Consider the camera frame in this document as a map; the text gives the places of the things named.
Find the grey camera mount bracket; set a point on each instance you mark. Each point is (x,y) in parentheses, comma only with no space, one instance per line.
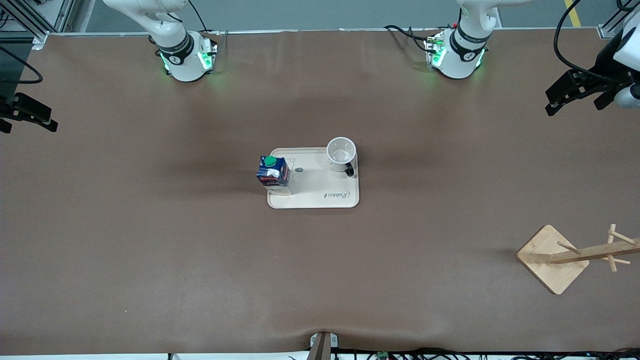
(322,346)

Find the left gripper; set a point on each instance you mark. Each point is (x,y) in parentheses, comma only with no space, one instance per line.
(604,74)

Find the aluminium frame post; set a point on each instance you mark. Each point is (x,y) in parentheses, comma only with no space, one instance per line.
(35,22)
(617,25)

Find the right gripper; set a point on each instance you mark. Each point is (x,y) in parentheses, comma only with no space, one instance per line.
(7,106)

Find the blue milk carton green cap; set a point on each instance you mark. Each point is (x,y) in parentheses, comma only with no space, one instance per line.
(274,174)

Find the beige plastic tray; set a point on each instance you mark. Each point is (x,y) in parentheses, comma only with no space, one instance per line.
(320,187)

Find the wooden mug rack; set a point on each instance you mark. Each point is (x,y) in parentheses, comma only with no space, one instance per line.
(550,260)

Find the brown table mat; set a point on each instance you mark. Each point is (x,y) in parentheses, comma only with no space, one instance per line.
(150,250)

